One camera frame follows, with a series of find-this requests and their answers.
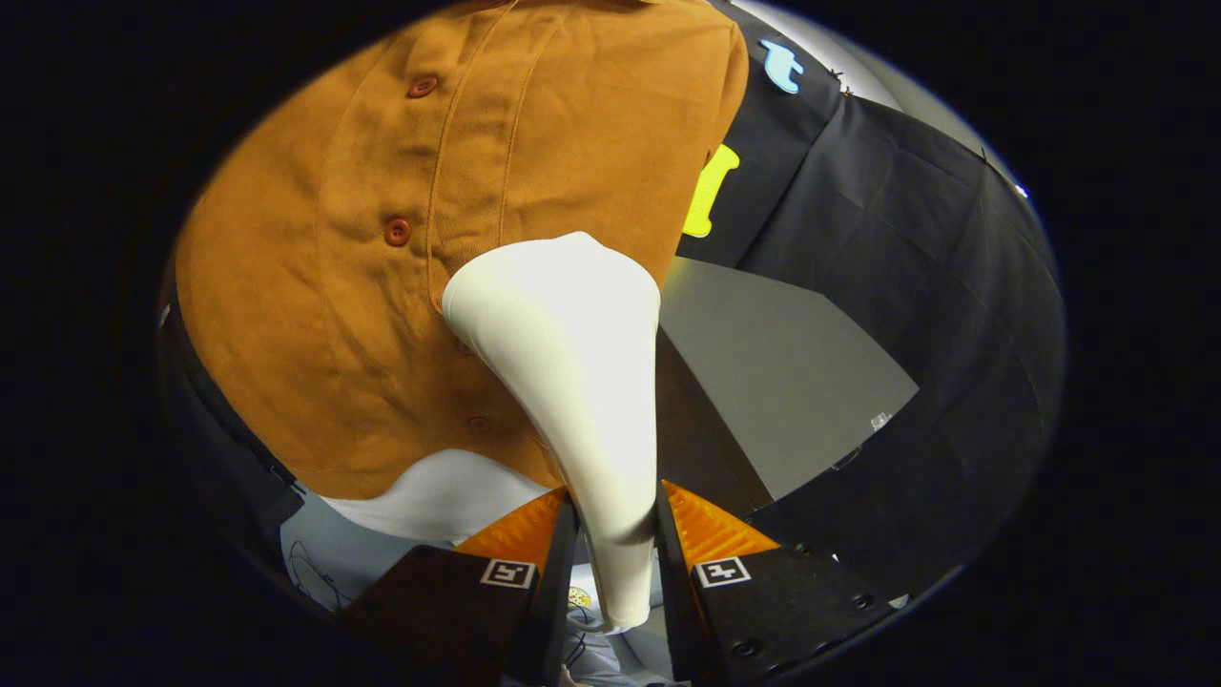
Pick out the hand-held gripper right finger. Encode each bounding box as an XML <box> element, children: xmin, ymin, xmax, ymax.
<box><xmin>654</xmin><ymin>480</ymin><xmax>898</xmax><ymax>683</ymax></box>

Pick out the grey cabinet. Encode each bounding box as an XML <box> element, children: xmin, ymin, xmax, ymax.
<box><xmin>656</xmin><ymin>256</ymin><xmax>920</xmax><ymax>521</ymax></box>

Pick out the orange-brown button shirt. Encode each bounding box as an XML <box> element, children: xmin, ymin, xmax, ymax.
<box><xmin>175</xmin><ymin>0</ymin><xmax>750</xmax><ymax>501</ymax></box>

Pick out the black backdrop cloth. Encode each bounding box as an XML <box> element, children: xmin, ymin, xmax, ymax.
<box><xmin>677</xmin><ymin>5</ymin><xmax>1067</xmax><ymax>602</ymax></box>

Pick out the white mannequin torso form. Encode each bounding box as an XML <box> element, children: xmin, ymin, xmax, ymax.
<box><xmin>320</xmin><ymin>448</ymin><xmax>573</xmax><ymax>545</ymax></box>

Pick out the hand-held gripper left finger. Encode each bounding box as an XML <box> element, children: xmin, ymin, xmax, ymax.
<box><xmin>343</xmin><ymin>487</ymin><xmax>580</xmax><ymax>687</ymax></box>

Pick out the white garment steamer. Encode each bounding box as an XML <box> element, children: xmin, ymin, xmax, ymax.
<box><xmin>442</xmin><ymin>232</ymin><xmax>662</xmax><ymax>634</ymax></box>

